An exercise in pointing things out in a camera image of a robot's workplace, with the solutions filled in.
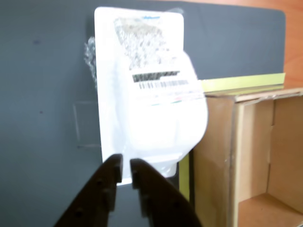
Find brown cardboard box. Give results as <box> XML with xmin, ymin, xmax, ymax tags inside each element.
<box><xmin>192</xmin><ymin>87</ymin><xmax>303</xmax><ymax>227</ymax></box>

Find white packaged sandwich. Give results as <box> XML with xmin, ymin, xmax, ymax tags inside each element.
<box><xmin>84</xmin><ymin>6</ymin><xmax>209</xmax><ymax>188</ymax></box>

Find dark gray mat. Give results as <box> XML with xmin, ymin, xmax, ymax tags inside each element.
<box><xmin>0</xmin><ymin>0</ymin><xmax>286</xmax><ymax>227</ymax></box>

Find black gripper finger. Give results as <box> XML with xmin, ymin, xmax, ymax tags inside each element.
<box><xmin>53</xmin><ymin>153</ymin><xmax>124</xmax><ymax>227</ymax></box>
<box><xmin>130</xmin><ymin>158</ymin><xmax>202</xmax><ymax>227</ymax></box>

